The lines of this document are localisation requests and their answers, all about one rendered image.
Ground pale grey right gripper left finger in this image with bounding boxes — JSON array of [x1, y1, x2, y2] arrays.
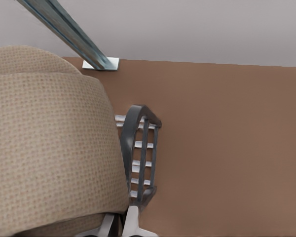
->
[[75, 213, 116, 237]]

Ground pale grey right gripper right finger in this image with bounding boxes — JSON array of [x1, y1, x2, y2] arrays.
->
[[121, 205, 161, 237]]

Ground dark grey shoe rack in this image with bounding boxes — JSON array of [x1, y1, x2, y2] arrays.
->
[[114, 104, 162, 213]]

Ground silver post foot plate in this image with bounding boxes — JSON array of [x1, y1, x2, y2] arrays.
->
[[82, 57, 120, 73]]

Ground silver frame post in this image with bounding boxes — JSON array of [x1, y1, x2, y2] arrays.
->
[[16, 0, 114, 71]]

